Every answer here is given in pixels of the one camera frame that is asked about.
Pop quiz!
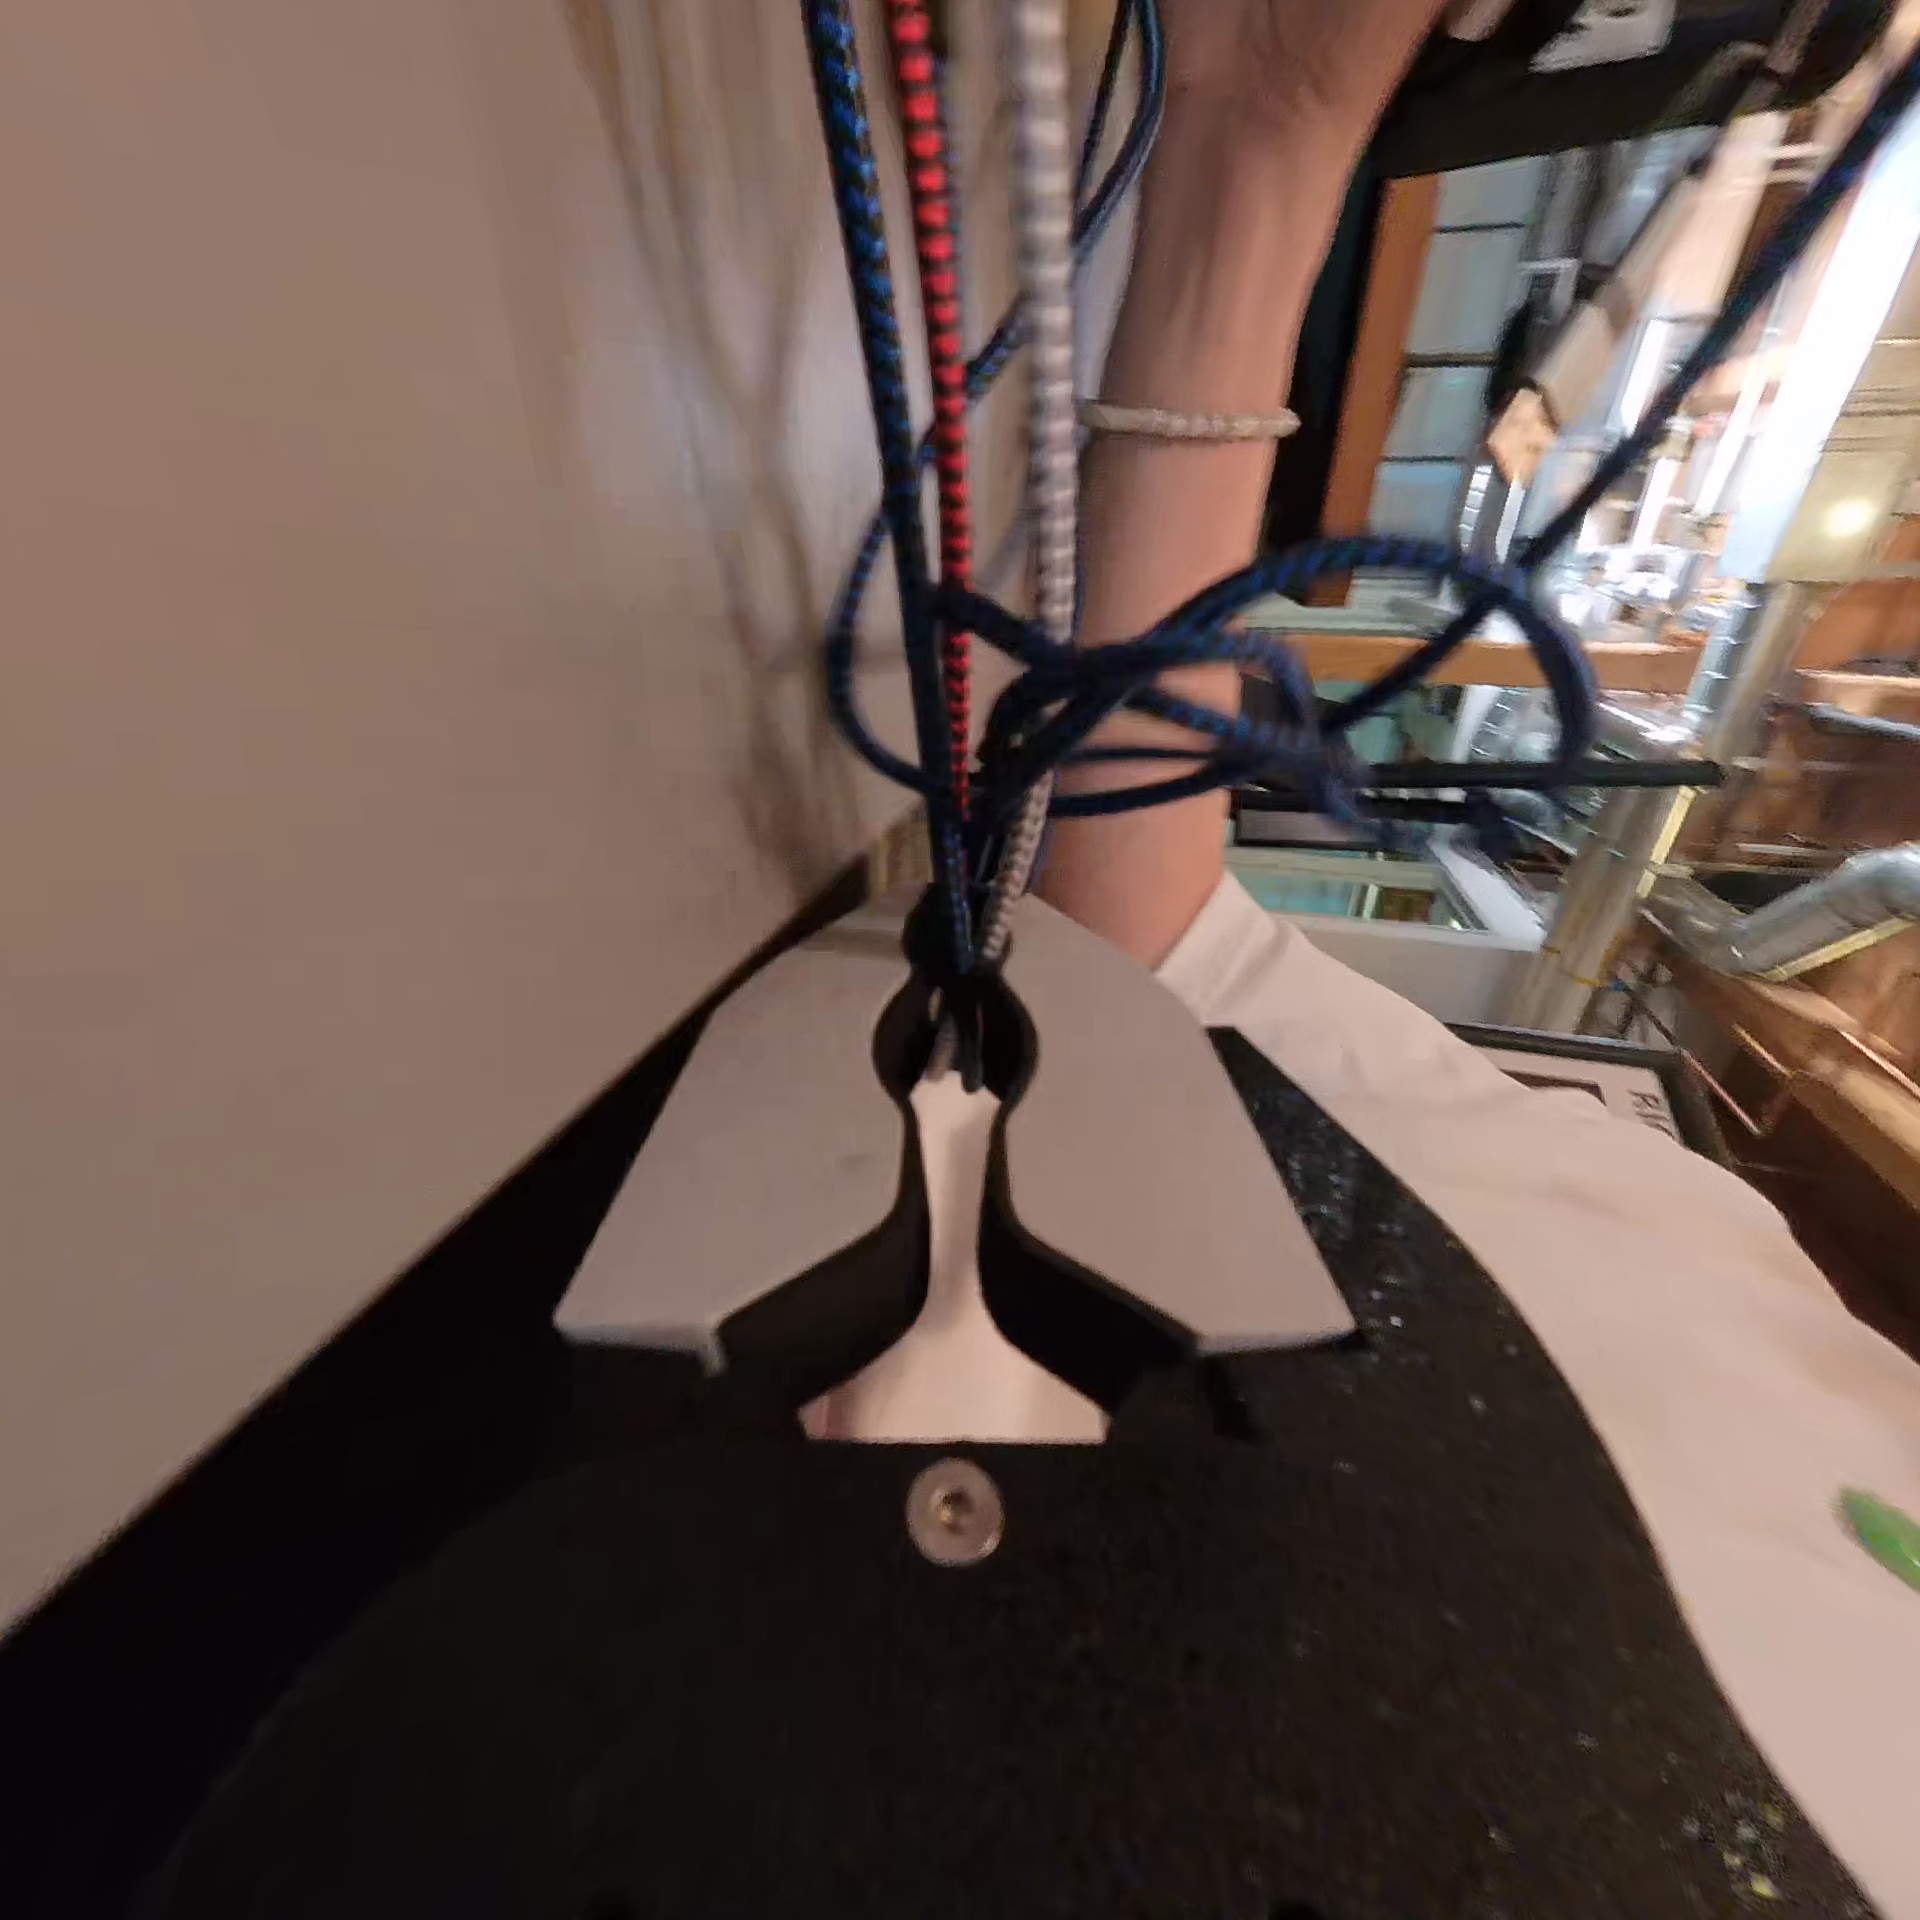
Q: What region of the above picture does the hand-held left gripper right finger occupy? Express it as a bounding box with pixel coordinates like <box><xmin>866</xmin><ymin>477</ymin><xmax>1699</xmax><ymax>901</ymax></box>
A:
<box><xmin>978</xmin><ymin>900</ymin><xmax>1362</xmax><ymax>1361</ymax></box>

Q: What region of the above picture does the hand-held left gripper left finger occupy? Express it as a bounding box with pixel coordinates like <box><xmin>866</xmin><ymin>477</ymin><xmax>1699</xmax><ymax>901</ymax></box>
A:
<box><xmin>553</xmin><ymin>900</ymin><xmax>937</xmax><ymax>1374</ymax></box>

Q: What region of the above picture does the blue black cable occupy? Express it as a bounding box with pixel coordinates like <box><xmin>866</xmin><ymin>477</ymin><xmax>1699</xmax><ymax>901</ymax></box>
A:
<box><xmin>823</xmin><ymin>0</ymin><xmax>1920</xmax><ymax>843</ymax></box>

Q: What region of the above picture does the person's right forearm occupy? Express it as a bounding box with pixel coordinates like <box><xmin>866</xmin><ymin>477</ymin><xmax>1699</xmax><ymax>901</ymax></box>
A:
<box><xmin>1035</xmin><ymin>179</ymin><xmax>1398</xmax><ymax>970</ymax></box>

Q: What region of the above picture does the person's right hand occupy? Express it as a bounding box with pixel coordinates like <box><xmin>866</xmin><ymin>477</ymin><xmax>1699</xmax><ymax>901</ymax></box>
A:
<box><xmin>1167</xmin><ymin>0</ymin><xmax>1451</xmax><ymax>186</ymax></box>

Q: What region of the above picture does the black framed marker sign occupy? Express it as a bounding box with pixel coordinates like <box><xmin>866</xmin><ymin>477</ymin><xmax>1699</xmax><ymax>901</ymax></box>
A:
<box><xmin>1448</xmin><ymin>1020</ymin><xmax>1726</xmax><ymax>1163</ymax></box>

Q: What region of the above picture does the white t-shirt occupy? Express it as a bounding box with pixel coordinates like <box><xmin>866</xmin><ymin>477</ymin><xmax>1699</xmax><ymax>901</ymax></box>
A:
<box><xmin>1155</xmin><ymin>877</ymin><xmax>1920</xmax><ymax>1920</ymax></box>

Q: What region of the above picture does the wooden pillar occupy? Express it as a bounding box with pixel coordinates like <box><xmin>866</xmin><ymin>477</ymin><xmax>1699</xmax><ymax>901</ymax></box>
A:
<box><xmin>1276</xmin><ymin>629</ymin><xmax>1705</xmax><ymax>696</ymax></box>

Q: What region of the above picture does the silver bracelet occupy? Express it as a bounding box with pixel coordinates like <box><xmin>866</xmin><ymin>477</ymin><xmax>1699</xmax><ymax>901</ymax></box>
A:
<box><xmin>1075</xmin><ymin>396</ymin><xmax>1305</xmax><ymax>446</ymax></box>

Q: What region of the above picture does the silver round duct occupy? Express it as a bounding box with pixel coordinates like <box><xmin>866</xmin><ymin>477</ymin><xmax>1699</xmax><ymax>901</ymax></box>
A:
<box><xmin>1516</xmin><ymin>600</ymin><xmax>1788</xmax><ymax>1029</ymax></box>
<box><xmin>1651</xmin><ymin>843</ymin><xmax>1920</xmax><ymax>984</ymax></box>

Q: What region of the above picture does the gold chain necklace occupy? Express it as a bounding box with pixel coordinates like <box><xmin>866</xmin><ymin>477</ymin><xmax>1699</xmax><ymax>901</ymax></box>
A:
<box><xmin>1839</xmin><ymin>1486</ymin><xmax>1920</xmax><ymax>1596</ymax></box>

